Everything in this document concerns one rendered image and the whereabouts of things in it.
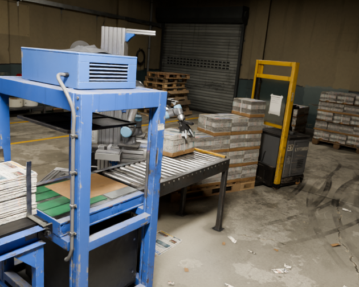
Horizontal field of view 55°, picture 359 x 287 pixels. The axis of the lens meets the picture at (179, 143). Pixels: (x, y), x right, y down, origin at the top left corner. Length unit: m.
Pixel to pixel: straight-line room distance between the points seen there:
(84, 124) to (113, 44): 2.13
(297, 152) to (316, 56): 5.62
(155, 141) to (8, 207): 0.94
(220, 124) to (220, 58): 7.58
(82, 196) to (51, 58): 0.83
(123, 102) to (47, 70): 0.52
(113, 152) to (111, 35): 1.24
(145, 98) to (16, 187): 0.88
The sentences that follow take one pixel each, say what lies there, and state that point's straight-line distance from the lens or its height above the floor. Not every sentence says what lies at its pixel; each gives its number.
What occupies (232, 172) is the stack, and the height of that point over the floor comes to 0.29.
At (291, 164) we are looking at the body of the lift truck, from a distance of 5.50.
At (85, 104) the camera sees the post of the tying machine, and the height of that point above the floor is 1.50.
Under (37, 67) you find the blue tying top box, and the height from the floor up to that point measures 1.64.
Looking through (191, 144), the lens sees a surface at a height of 0.90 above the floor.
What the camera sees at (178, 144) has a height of 0.93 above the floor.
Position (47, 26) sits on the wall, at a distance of 10.60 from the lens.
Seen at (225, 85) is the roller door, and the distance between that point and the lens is 11.84.
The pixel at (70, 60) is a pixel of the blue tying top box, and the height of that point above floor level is 1.70.
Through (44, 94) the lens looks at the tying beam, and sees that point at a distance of 2.07.
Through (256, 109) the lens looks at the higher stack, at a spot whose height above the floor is 1.18.
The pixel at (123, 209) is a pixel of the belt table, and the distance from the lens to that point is 2.45.
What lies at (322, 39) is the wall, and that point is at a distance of 10.76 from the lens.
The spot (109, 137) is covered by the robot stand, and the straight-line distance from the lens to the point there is 4.00.
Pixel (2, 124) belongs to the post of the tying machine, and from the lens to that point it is 2.60.
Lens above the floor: 1.76
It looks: 14 degrees down
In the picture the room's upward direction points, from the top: 5 degrees clockwise
